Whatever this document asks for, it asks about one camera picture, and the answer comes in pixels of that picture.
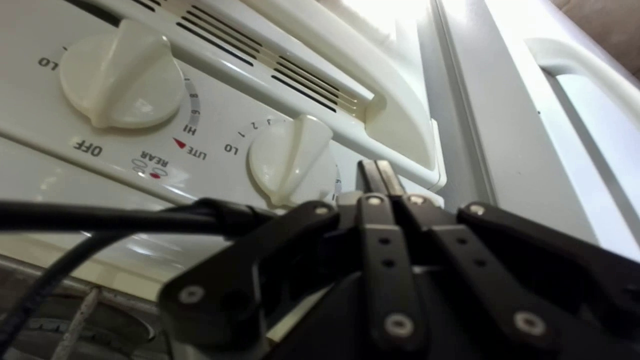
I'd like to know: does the thin black cable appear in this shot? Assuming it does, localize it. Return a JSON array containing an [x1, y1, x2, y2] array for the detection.
[[0, 228, 132, 356]]

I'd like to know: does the black cast iron burner grate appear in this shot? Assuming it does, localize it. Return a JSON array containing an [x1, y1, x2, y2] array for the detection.
[[0, 258, 176, 360]]

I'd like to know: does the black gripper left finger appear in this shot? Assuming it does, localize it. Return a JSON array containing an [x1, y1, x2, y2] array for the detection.
[[158, 159, 429, 356]]

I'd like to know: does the long white refrigerator door handle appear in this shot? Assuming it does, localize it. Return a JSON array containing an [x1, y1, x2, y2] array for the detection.
[[524, 37, 640, 222]]

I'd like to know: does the white gas stove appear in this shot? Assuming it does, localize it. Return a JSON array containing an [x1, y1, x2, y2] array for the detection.
[[0, 0, 449, 360]]

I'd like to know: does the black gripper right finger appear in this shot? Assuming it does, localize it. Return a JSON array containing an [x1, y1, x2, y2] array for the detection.
[[375, 159, 640, 350]]

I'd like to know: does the cream stove burner knob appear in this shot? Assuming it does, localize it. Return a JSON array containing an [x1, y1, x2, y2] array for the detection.
[[246, 112, 340, 208], [58, 18, 188, 132]]

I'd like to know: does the white oven door handle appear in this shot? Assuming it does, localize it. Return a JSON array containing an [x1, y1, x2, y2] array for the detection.
[[91, 0, 449, 194]]

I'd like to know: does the thick black braided cable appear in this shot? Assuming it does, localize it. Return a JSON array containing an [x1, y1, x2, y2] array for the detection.
[[0, 197, 271, 239]]

